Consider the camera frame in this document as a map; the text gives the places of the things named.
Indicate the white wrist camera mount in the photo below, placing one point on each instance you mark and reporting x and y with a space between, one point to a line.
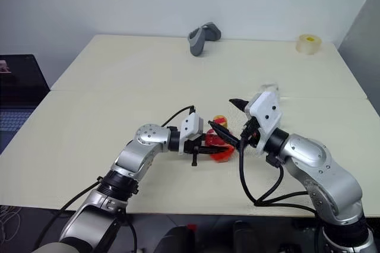
265 113
191 125

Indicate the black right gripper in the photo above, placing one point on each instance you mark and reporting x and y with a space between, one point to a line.
252 134

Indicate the clear bottle with red drink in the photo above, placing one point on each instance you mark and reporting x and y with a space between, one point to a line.
218 138

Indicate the dark rounded shape red spot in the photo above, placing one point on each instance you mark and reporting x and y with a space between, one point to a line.
181 239

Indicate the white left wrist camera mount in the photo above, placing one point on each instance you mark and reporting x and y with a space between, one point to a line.
191 125

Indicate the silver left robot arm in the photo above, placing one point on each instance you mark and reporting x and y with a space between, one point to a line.
142 152

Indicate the dark open laptop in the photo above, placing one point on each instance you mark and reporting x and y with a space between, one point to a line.
17 86

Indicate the clear tape roll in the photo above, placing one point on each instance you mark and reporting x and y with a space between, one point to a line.
308 45

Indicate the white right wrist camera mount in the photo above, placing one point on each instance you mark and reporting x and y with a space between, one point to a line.
265 113

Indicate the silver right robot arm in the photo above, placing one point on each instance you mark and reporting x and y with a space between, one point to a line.
320 170

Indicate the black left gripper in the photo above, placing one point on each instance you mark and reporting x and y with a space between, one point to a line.
194 147

